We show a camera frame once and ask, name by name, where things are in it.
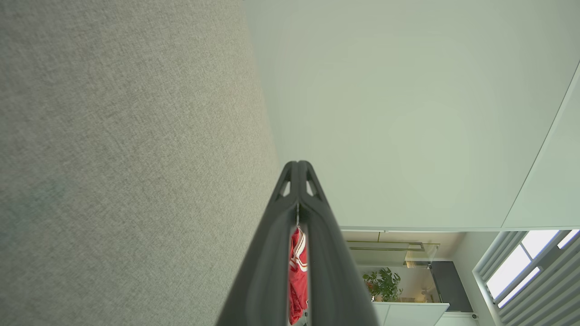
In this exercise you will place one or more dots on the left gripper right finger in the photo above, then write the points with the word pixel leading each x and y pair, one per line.
pixel 335 290

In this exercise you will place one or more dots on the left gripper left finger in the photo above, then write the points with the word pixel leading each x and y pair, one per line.
pixel 263 280

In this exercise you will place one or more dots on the red garment with white waistband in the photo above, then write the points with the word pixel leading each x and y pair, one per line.
pixel 298 280

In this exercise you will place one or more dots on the green potted plant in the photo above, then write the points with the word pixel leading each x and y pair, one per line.
pixel 385 283

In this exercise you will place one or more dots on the brass rectangular ceiling fixture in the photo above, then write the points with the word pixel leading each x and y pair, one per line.
pixel 385 246

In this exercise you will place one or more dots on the white counter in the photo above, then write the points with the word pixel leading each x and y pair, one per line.
pixel 408 314

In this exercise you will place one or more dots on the black tall panel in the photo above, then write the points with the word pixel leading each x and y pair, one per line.
pixel 451 285

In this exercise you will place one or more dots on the grey fabric sofa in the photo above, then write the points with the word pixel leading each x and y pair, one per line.
pixel 113 158

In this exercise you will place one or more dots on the window with grey blinds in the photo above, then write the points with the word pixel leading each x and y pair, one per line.
pixel 534 290

